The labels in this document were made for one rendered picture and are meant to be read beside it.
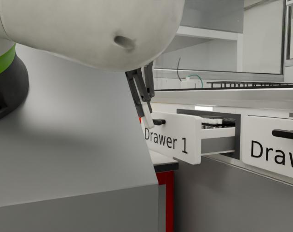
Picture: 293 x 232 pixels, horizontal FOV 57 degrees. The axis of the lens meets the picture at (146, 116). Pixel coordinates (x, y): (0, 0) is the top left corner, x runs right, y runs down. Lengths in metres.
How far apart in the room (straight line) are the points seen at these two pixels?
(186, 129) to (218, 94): 0.16
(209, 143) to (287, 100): 0.19
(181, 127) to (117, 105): 0.27
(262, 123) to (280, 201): 0.17
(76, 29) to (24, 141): 0.19
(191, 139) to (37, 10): 0.47
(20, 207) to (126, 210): 0.12
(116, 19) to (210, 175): 0.65
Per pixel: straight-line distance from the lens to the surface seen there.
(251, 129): 0.64
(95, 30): 0.22
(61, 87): 0.43
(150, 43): 0.23
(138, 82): 0.69
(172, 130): 0.69
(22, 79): 0.41
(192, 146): 0.62
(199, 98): 0.82
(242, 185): 0.72
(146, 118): 0.69
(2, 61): 0.35
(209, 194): 0.82
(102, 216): 0.36
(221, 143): 0.68
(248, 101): 0.67
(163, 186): 0.90
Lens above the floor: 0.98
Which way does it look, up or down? 5 degrees down
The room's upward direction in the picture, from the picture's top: straight up
